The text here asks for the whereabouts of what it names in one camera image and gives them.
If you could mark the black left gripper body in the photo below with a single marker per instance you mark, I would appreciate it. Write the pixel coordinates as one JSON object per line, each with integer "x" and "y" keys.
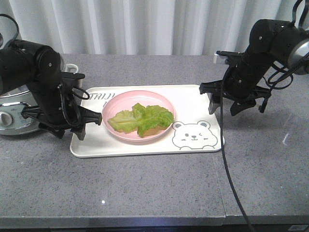
{"x": 57, "y": 110}

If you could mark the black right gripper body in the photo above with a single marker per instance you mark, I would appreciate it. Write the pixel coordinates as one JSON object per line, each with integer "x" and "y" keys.
{"x": 241, "y": 78}

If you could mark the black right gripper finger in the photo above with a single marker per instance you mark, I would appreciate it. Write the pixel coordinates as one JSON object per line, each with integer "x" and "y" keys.
{"x": 213, "y": 89}
{"x": 239, "y": 107}

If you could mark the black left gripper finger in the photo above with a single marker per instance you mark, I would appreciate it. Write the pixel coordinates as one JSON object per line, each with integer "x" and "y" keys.
{"x": 88, "y": 116}
{"x": 79, "y": 131}

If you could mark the pink round plate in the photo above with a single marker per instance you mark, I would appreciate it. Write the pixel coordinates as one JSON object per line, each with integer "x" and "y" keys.
{"x": 125, "y": 101}

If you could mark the cream bear tray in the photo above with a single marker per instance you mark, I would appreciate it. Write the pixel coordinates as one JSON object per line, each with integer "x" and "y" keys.
{"x": 193, "y": 130}

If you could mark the green lettuce leaf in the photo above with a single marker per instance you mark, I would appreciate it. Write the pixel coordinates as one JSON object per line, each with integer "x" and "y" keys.
{"x": 144, "y": 120}

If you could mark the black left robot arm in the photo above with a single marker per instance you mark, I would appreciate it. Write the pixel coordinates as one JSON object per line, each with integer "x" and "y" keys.
{"x": 38, "y": 67}

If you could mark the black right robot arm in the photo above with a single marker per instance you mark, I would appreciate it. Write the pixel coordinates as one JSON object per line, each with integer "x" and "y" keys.
{"x": 269, "y": 41}

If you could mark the green electric cooking pot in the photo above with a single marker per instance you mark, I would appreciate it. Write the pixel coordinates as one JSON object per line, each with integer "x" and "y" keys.
{"x": 13, "y": 99}

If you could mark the grey white curtain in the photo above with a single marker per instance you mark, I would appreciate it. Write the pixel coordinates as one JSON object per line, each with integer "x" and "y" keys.
{"x": 139, "y": 27}

